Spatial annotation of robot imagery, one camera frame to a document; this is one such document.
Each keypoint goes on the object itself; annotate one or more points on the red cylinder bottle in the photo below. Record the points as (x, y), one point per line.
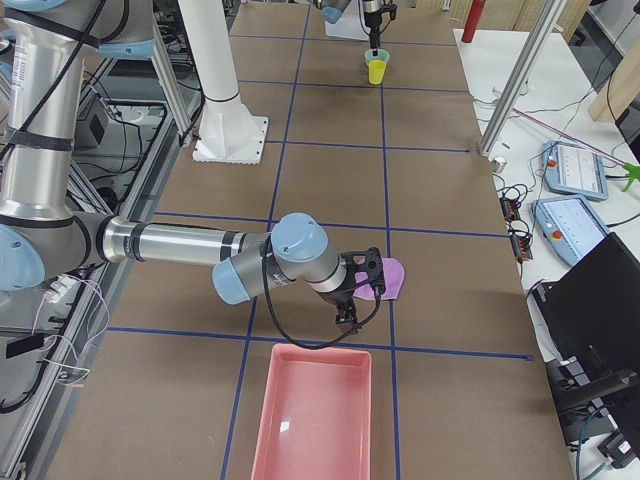
(472, 20)

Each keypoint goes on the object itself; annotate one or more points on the purple microfiber cloth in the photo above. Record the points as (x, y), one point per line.
(394, 275)

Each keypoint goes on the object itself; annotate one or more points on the black laptop computer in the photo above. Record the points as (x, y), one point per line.
(592, 312)

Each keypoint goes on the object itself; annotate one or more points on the pink plastic bin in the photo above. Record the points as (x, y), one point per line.
(316, 415)

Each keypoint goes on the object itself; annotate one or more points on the green tipped reacher stick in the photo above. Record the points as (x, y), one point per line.
(632, 169)

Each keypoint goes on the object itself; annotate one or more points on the near blue teach pendant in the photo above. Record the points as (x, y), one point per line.
(570, 224)

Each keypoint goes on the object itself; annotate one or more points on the aluminium frame post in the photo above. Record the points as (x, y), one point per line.
(535, 41)

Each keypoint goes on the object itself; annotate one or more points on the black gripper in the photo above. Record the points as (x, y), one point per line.
(372, 20)
(336, 299)

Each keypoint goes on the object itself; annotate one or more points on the blue teach pendant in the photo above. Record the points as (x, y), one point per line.
(571, 169)
(570, 224)

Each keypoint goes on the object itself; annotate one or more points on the yellow plastic cup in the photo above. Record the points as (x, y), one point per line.
(376, 71)

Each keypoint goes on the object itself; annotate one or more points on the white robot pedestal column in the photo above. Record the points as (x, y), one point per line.
(228, 132)

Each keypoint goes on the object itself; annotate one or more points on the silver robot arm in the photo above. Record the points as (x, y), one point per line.
(357, 20)
(41, 237)

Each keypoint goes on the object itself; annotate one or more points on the mint green bowl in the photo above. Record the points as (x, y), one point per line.
(376, 54)

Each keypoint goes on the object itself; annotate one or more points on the far blue teach pendant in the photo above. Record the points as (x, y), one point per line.
(571, 169)

